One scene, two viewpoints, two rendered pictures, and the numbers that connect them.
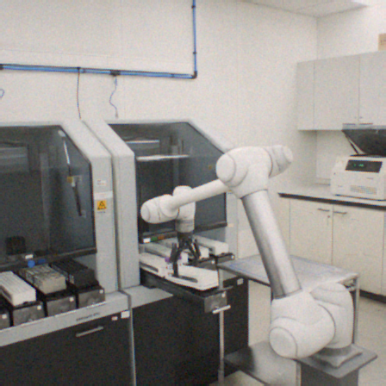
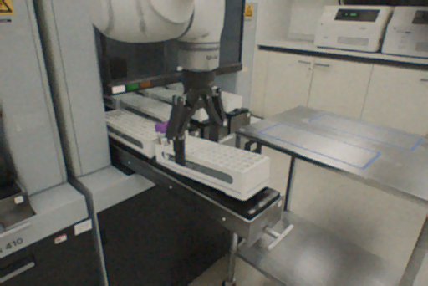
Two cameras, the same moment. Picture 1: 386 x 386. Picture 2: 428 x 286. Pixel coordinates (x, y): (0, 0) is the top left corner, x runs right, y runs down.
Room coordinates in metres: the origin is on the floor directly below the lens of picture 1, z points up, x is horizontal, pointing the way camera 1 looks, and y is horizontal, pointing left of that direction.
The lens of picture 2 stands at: (1.49, 0.12, 1.19)
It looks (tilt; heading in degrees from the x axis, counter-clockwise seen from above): 24 degrees down; 350
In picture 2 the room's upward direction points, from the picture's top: 2 degrees clockwise
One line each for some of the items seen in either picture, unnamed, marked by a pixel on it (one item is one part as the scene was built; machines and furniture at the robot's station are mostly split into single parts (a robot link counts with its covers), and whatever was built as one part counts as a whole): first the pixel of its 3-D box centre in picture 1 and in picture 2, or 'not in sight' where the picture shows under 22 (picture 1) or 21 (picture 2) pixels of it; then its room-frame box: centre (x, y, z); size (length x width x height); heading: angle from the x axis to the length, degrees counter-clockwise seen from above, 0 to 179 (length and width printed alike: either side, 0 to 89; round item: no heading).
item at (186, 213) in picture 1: (182, 202); (195, 0); (2.15, 0.05, 1.21); 0.13 x 0.11 x 0.16; 133
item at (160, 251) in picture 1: (165, 255); (152, 113); (2.56, 0.17, 0.83); 0.30 x 0.10 x 0.06; 38
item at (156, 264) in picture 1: (153, 264); (134, 132); (2.38, 0.22, 0.83); 0.30 x 0.10 x 0.06; 38
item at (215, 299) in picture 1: (173, 283); (171, 166); (2.24, 0.11, 0.78); 0.73 x 0.14 x 0.09; 38
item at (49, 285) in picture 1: (53, 284); not in sight; (2.04, 0.66, 0.85); 0.12 x 0.02 x 0.06; 129
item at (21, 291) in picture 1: (14, 289); not in sight; (2.03, 0.84, 0.83); 0.30 x 0.10 x 0.06; 38
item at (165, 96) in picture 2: (186, 250); (183, 104); (2.65, 0.05, 0.83); 0.30 x 0.10 x 0.06; 38
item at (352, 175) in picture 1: (375, 159); (361, 11); (4.17, -1.68, 1.22); 0.62 x 0.56 x 0.64; 126
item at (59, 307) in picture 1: (36, 286); not in sight; (2.23, 0.81, 0.78); 0.73 x 0.14 x 0.09; 38
